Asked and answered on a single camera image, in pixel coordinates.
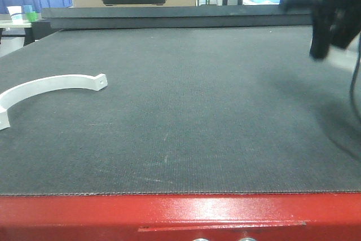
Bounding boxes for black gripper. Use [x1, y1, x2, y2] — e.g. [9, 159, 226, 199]
[281, 0, 360, 58]

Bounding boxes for large white PVC half clamp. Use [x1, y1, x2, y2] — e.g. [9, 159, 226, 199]
[1, 73, 108, 130]

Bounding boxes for light blue tray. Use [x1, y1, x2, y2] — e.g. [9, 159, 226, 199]
[249, 0, 280, 5]

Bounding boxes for dark grey table mat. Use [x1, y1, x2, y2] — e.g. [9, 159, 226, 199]
[1, 27, 360, 195]

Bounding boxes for green plastic cup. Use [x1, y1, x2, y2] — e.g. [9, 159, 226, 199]
[25, 11, 37, 22]

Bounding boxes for white paper cup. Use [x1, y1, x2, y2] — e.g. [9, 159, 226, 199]
[7, 6, 23, 24]

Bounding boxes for red metal table frame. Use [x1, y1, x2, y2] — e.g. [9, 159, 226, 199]
[1, 193, 360, 240]

